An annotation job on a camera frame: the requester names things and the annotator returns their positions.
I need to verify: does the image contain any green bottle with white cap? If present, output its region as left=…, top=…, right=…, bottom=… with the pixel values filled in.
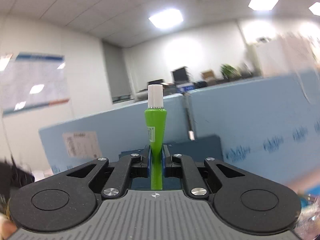
left=144, top=85, right=167, bottom=190

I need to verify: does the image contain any dark blue storage box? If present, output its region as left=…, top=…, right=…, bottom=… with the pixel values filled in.
left=119, top=135, right=223, bottom=190

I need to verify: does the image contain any right light blue carton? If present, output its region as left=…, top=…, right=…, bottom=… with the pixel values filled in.
left=187, top=70, right=319, bottom=184

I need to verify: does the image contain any white paper shopping bag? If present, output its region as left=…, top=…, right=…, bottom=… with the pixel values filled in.
left=254, top=31, right=320, bottom=104

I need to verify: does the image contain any wall notice board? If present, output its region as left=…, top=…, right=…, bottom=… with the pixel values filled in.
left=1, top=53, right=70, bottom=116

